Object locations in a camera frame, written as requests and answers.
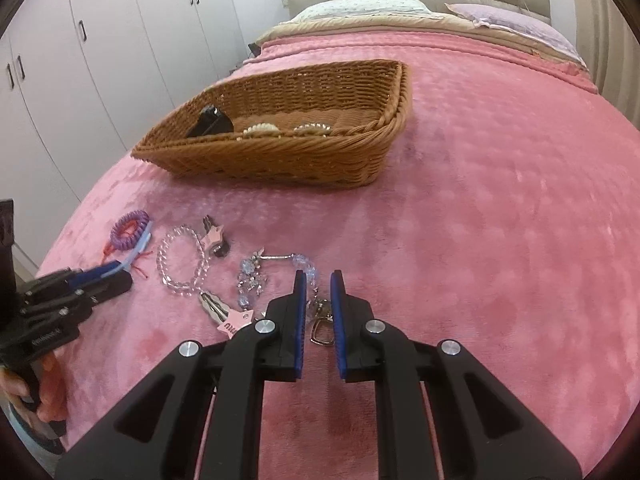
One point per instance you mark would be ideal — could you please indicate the white dotted pillow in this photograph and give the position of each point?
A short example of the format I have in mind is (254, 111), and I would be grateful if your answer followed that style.
(360, 7)

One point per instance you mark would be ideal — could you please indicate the person's left hand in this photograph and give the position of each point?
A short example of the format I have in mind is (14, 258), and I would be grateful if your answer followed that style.
(47, 385)

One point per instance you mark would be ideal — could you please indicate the pale curtain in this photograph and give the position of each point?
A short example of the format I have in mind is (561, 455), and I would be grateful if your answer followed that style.
(607, 35)

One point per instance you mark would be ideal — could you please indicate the beige quilt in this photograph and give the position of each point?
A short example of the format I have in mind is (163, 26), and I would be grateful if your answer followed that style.
(380, 22)

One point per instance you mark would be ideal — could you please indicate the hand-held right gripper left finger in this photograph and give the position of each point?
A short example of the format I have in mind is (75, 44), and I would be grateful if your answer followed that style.
(299, 310)

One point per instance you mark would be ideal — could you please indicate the pearl hair accessory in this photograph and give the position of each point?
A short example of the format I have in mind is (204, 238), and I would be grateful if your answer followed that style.
(261, 130)

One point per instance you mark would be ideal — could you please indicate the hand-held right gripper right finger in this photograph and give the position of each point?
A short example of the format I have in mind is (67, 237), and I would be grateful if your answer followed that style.
(338, 310)

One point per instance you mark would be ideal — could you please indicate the small pink star hair clip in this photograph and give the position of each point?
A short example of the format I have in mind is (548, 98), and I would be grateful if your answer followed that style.
(216, 241)

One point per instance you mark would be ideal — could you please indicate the brown wicker basket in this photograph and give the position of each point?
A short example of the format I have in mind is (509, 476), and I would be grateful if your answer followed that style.
(300, 125)

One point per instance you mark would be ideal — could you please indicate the white wardrobe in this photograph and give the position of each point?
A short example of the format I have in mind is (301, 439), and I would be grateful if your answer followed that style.
(125, 35)

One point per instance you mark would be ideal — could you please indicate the black hair clip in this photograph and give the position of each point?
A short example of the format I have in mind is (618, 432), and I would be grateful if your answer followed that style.
(210, 122)

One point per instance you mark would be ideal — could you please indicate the pink fleece blanket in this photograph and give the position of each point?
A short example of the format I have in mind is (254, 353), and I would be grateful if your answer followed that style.
(475, 220)

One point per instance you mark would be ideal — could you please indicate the large pink star hair clip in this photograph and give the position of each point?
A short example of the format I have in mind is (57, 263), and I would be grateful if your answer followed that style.
(217, 310)

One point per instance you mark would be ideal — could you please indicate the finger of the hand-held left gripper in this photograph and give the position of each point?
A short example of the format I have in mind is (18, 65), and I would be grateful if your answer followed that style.
(95, 272)
(107, 290)

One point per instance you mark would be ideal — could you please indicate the lilac pillow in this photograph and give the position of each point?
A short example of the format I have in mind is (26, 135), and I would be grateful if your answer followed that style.
(520, 25)

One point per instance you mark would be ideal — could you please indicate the dark furniture edge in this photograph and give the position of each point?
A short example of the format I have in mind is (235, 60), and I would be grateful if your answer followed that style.
(6, 230)

